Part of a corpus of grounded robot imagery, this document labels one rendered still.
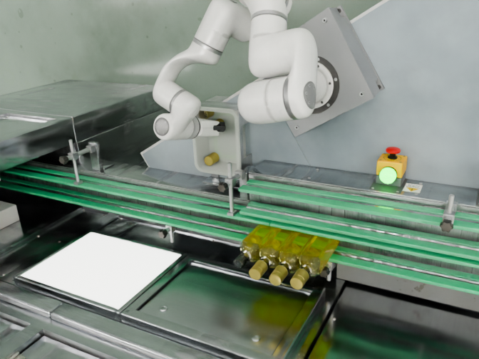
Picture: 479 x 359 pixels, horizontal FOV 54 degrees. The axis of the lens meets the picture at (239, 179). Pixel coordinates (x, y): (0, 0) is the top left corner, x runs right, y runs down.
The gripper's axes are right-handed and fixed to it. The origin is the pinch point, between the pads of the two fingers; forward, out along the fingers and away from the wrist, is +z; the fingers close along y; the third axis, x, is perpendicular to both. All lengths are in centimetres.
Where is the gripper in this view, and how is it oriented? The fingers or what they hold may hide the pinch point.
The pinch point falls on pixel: (215, 126)
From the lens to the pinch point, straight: 155.8
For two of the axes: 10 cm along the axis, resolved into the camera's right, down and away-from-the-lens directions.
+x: 0.7, -9.9, -1.6
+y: 8.8, 1.4, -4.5
